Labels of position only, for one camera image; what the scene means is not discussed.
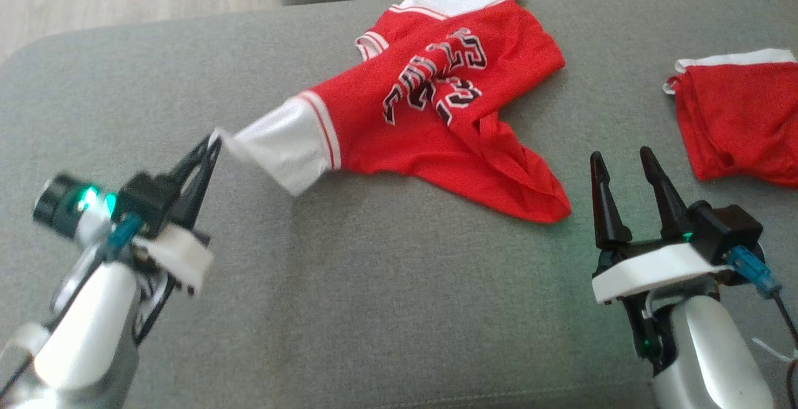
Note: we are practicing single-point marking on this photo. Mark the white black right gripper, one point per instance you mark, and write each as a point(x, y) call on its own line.
point(654, 272)

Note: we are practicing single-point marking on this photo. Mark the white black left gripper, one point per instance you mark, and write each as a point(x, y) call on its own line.
point(181, 259)

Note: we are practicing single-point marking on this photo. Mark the red jersey with lettering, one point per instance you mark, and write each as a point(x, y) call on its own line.
point(436, 147)

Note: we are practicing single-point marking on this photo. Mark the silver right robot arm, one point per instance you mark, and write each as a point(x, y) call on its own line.
point(711, 359)

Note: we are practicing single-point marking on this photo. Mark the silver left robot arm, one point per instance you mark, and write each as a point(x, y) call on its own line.
point(81, 346)

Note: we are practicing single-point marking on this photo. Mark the folded red garment white band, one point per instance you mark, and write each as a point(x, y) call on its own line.
point(742, 122)

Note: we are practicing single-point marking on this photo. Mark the grey fabric sofa seat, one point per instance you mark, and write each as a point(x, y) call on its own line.
point(405, 303)

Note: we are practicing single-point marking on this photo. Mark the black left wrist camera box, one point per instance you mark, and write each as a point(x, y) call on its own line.
point(146, 200)

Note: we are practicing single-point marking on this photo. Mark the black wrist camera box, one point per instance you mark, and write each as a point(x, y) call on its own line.
point(146, 200)
point(726, 231)

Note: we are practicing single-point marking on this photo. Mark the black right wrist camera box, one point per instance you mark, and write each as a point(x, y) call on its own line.
point(726, 231)

